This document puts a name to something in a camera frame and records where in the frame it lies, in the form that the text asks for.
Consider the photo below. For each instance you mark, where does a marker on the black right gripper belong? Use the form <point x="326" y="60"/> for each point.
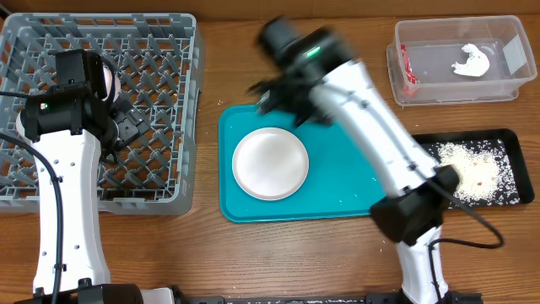
<point x="277" y="96"/>

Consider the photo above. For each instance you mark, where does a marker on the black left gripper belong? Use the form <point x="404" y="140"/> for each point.
<point x="127" y="122"/>

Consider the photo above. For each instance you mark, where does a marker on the small pink bowl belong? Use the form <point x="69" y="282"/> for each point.
<point x="112" y="85"/>

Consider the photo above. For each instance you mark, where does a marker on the large white plate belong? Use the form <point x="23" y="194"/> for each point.
<point x="270" y="164"/>

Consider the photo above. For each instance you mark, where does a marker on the red snack wrapper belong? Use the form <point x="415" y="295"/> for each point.
<point x="409" y="88"/>

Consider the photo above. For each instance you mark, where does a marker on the white tissue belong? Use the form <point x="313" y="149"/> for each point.
<point x="476" y="65"/>

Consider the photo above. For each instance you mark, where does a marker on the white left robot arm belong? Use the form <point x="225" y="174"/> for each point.
<point x="78" y="123"/>

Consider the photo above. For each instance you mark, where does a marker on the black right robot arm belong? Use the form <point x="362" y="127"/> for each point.
<point x="417" y="190"/>

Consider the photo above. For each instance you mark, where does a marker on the grey plastic dish rack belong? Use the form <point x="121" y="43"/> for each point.
<point x="159" y="59"/>

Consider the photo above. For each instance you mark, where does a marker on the teal serving tray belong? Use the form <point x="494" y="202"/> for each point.
<point x="340" y="183"/>

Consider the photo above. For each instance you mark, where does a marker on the clear plastic bin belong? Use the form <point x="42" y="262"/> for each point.
<point x="435" y="44"/>

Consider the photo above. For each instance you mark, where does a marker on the pile of rice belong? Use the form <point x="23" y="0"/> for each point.
<point x="483" y="166"/>

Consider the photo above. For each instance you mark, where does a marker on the black tray bin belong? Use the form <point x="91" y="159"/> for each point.
<point x="511" y="142"/>

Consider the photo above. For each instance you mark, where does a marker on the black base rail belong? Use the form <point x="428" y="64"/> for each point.
<point x="173" y="295"/>

